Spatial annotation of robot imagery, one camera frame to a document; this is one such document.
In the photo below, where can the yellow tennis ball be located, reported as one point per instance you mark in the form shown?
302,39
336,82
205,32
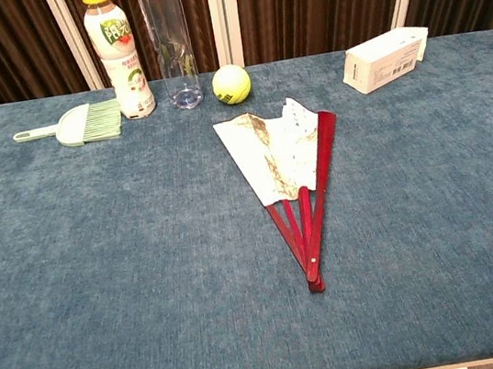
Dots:
231,84

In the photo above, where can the white cardboard box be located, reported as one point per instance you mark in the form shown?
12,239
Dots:
382,64

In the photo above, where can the clear plastic water bottle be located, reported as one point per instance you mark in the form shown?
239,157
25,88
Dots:
169,43

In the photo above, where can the blue fabric table cover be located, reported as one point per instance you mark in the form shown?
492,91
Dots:
145,255

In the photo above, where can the pale green hand brush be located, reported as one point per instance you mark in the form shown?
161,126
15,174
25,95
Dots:
75,126

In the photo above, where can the red-ribbed paper folding fan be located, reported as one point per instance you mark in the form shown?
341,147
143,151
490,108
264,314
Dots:
269,153

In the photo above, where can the white milk tea bottle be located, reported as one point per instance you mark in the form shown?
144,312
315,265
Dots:
125,72

